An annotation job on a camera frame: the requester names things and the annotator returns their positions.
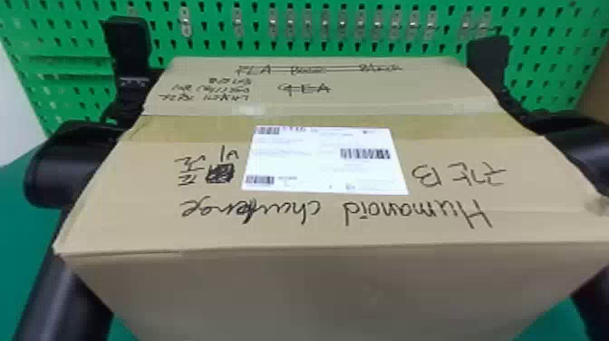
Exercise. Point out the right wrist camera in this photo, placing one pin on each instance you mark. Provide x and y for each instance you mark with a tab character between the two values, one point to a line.
487	59

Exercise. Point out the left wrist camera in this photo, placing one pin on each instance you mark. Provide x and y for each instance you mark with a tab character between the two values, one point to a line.
127	45

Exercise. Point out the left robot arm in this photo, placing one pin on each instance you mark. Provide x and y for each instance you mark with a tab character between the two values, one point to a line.
66	162

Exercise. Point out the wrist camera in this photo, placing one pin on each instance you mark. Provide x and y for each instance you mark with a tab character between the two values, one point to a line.
487	59
127	45

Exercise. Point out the cardboard box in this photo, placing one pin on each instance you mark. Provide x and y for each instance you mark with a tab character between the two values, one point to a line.
333	228

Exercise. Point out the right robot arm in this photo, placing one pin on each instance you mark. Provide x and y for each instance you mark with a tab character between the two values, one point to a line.
581	143

